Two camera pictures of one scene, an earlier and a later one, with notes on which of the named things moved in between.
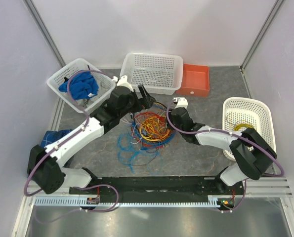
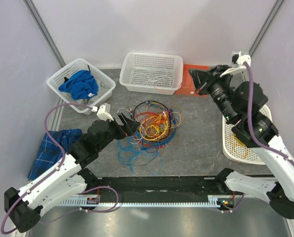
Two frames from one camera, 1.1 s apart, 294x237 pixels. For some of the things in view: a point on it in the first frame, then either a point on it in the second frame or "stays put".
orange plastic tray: x=195 y=80 stays put
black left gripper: x=148 y=100 -> x=132 y=125
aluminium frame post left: x=44 y=32 stays put
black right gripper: x=170 y=116 -> x=204 y=79
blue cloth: x=82 y=85 stays put
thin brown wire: x=156 y=150 stays put
